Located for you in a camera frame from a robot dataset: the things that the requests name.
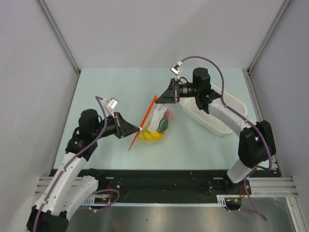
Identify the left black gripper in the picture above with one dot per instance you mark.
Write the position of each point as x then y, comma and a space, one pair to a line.
123, 128

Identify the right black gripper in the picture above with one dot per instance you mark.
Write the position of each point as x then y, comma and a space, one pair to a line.
172, 94

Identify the clear zip top bag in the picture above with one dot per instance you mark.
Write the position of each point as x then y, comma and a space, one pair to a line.
150, 122

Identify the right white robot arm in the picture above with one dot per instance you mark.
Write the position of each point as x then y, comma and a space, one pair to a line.
256, 141

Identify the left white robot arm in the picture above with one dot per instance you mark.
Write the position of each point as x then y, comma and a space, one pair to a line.
56, 206

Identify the yellow fake bananas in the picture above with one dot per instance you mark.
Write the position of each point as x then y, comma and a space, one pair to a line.
151, 136

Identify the green fake pepper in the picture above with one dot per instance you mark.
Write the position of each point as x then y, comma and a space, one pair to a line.
163, 125

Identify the white perforated plastic basket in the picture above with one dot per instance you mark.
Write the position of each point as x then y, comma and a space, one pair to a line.
204, 104

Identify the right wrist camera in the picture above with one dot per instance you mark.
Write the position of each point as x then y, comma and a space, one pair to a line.
175, 69

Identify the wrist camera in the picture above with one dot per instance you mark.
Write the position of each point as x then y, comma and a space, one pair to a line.
175, 69
111, 104

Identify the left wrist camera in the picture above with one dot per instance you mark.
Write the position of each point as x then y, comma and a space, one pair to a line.
111, 104

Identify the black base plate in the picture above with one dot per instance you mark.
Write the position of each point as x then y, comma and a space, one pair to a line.
172, 187

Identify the aluminium frame rail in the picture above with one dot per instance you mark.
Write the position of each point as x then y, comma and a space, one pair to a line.
272, 187

